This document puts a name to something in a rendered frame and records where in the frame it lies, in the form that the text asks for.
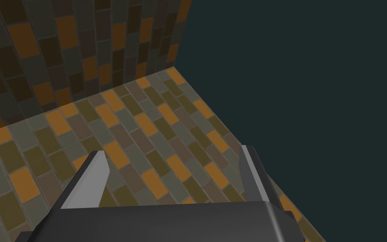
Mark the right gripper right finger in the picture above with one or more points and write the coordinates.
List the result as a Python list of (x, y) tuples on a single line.
[(254, 177)]

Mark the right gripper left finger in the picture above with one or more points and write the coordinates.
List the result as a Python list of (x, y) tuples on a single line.
[(86, 185)]

